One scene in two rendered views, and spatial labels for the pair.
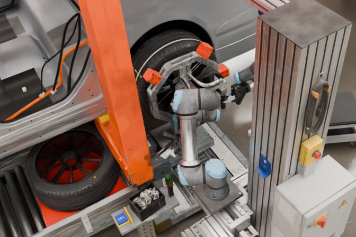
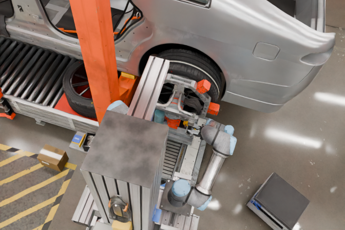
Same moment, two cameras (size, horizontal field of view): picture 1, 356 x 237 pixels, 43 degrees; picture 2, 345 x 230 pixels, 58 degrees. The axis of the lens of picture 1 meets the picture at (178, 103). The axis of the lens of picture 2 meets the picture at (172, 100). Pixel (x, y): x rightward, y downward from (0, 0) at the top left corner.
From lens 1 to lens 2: 1.41 m
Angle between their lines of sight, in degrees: 25
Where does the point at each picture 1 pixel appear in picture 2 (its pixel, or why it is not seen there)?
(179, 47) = (187, 71)
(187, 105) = not seen: hidden behind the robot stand
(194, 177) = not seen: hidden behind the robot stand
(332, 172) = not seen: outside the picture
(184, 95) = (116, 108)
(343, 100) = (294, 201)
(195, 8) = (219, 53)
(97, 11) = (77, 7)
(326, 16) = (146, 160)
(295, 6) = (143, 128)
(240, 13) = (260, 81)
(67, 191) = (72, 97)
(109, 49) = (86, 39)
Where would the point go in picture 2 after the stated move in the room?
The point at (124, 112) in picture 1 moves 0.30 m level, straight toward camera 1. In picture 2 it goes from (95, 84) to (65, 113)
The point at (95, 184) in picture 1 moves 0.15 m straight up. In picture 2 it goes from (88, 107) to (85, 98)
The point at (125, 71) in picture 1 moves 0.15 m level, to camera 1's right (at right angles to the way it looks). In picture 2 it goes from (98, 61) to (114, 74)
